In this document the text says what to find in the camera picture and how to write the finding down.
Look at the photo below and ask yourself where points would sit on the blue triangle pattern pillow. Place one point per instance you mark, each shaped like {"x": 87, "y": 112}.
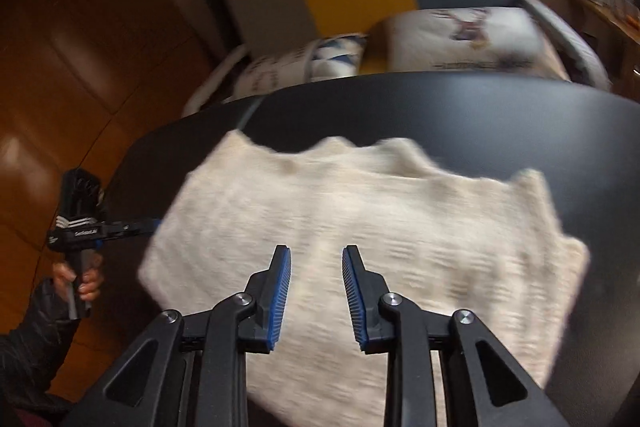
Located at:
{"x": 334, "y": 57}

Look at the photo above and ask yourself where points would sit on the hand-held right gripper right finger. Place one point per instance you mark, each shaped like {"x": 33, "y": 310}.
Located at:
{"x": 353, "y": 302}

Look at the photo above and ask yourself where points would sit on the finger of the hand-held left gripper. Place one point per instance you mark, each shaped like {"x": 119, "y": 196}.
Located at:
{"x": 137, "y": 227}

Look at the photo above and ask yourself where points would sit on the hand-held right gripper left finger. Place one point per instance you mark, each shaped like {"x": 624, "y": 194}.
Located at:
{"x": 278, "y": 302}

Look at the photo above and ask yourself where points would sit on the wooden side shelf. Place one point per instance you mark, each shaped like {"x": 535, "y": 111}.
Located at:
{"x": 607, "y": 4}

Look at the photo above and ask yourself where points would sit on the person's left hand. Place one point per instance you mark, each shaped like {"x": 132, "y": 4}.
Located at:
{"x": 87, "y": 282}

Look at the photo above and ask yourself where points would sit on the cream knitted sweater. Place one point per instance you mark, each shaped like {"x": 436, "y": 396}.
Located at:
{"x": 380, "y": 217}

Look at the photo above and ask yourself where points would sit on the white deer print pillow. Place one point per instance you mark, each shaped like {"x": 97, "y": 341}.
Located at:
{"x": 465, "y": 39}

